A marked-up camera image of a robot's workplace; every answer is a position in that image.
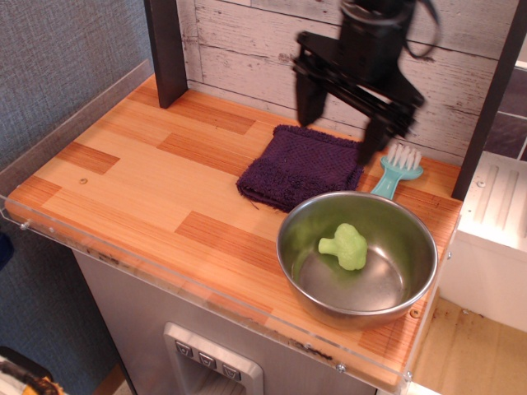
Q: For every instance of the dark shelf post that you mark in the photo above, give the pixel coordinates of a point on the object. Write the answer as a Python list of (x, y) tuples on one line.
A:
[(167, 50), (502, 75)]

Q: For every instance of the dark left shelf post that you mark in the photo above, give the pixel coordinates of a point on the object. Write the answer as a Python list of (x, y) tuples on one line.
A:
[(167, 50)]

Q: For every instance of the purple folded cloth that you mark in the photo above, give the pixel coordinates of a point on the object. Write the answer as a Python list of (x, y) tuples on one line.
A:
[(298, 164)]

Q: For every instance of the teal dish brush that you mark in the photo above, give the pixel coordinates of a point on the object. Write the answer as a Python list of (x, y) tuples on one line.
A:
[(401, 163)]

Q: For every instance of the white toy sink unit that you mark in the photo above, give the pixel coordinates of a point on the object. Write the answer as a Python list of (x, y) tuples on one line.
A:
[(485, 272)]

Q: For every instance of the clear acrylic left guard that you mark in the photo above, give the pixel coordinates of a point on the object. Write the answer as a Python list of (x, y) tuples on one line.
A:
[(49, 146)]

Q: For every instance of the dark right shelf post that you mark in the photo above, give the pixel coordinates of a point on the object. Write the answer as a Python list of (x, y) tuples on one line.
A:
[(502, 75)]

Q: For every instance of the green toy broccoli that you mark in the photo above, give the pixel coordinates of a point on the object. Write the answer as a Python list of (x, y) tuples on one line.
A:
[(347, 245)]

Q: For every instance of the silver ice dispenser panel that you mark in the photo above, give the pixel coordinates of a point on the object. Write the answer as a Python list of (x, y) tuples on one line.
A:
[(204, 367)]

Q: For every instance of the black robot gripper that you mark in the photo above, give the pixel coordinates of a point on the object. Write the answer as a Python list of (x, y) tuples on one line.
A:
[(361, 68)]

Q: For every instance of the stainless steel bowl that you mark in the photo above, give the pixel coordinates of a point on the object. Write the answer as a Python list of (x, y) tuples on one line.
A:
[(401, 261)]

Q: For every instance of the grey toy fridge cabinet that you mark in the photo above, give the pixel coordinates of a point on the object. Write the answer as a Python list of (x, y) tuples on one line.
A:
[(135, 311)]

